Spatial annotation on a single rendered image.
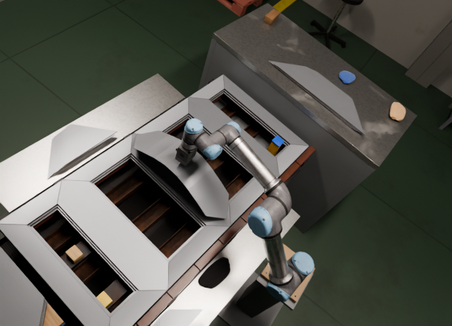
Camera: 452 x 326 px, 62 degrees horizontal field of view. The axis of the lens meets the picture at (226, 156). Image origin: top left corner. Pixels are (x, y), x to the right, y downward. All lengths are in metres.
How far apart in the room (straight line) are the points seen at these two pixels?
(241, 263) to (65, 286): 0.87
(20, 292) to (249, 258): 1.09
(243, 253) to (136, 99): 1.14
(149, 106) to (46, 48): 1.65
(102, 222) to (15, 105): 1.75
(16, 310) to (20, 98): 2.03
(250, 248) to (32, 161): 1.24
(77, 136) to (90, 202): 0.44
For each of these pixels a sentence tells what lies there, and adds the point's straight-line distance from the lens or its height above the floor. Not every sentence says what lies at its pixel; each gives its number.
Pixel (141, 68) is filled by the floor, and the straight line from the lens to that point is 3.67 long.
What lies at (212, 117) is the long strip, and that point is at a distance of 2.28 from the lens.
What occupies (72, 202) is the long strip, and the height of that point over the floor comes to 0.85.
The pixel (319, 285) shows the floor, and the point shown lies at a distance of 3.01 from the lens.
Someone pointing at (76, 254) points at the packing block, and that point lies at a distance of 1.87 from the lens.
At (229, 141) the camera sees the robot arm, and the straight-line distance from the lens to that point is 1.66.
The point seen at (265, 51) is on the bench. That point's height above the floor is 1.05.
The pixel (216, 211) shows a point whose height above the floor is 0.91.
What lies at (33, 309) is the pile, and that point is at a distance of 1.80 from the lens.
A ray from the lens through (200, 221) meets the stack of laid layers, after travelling 1.93.
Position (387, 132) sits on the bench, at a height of 1.05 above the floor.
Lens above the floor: 2.59
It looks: 54 degrees down
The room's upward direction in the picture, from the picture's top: 25 degrees clockwise
